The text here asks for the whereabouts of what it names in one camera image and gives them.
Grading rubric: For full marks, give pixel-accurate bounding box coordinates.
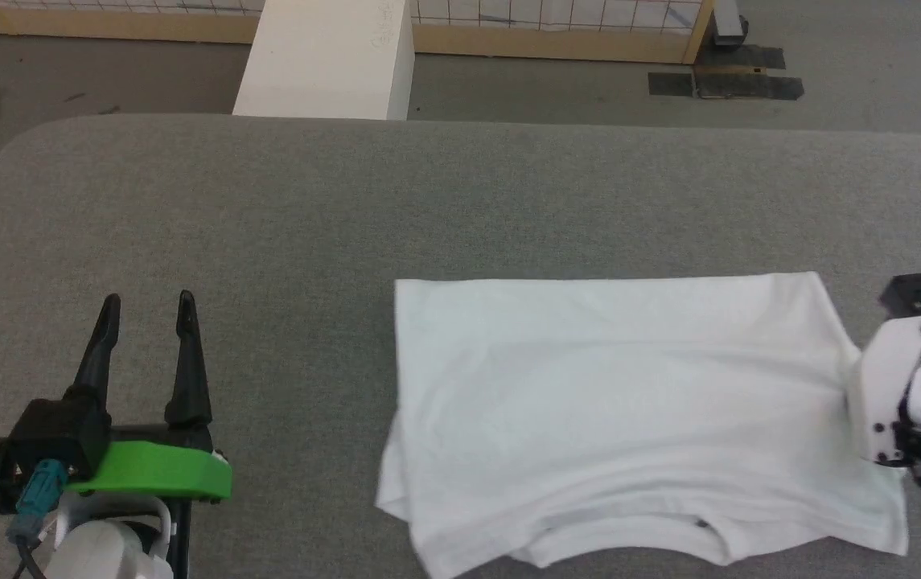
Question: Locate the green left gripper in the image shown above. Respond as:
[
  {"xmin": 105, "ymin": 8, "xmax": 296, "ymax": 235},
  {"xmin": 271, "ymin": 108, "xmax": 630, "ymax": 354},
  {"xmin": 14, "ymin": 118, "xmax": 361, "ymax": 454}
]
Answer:
[{"xmin": 0, "ymin": 290, "xmax": 234, "ymax": 516}]

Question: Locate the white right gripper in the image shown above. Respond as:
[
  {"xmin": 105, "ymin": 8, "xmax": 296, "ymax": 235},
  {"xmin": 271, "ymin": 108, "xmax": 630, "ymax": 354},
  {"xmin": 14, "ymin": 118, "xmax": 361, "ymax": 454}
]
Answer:
[{"xmin": 849, "ymin": 313, "xmax": 921, "ymax": 467}]

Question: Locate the white t-shirt with grey stitching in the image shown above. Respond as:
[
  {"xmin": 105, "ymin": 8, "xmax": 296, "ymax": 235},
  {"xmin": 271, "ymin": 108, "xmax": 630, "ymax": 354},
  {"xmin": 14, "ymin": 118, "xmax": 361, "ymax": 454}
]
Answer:
[{"xmin": 376, "ymin": 272, "xmax": 910, "ymax": 579}]

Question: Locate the grey felt table cover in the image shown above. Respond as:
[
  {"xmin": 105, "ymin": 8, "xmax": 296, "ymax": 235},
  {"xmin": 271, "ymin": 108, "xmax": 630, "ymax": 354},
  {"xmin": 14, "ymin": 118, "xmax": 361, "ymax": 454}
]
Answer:
[{"xmin": 0, "ymin": 113, "xmax": 921, "ymax": 579}]

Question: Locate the metal partition foot with tape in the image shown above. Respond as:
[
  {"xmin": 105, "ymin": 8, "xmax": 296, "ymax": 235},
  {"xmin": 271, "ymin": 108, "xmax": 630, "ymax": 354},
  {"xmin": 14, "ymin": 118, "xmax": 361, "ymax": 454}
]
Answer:
[{"xmin": 648, "ymin": 0, "xmax": 806, "ymax": 102}]

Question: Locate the lemon print partition panel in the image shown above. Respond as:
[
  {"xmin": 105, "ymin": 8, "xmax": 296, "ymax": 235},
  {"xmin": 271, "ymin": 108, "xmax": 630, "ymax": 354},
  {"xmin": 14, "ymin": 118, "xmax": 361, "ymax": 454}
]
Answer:
[{"xmin": 0, "ymin": 0, "xmax": 717, "ymax": 66}]

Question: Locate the white rectangular box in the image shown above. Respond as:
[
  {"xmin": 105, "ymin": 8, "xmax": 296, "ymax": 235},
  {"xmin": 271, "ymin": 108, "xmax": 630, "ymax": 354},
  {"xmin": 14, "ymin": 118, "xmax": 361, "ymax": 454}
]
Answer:
[{"xmin": 232, "ymin": 0, "xmax": 416, "ymax": 121}]

